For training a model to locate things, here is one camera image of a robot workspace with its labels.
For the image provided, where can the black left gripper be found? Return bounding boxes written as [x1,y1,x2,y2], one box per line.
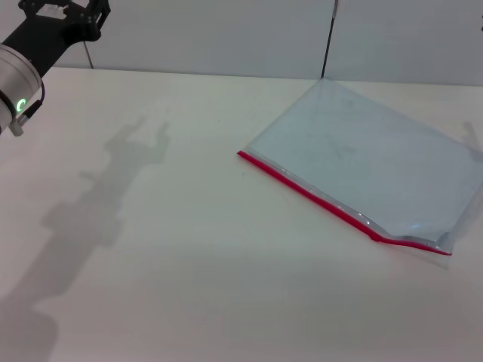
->
[2,0,111,80]

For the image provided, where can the transparent document bag red zipper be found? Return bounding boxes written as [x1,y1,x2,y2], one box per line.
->
[236,77,483,269]

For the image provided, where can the dark wrist cable with plug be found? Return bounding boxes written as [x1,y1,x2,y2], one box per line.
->
[10,81,47,137]

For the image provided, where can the thin black hanging cable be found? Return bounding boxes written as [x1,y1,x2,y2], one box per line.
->
[320,0,340,79]

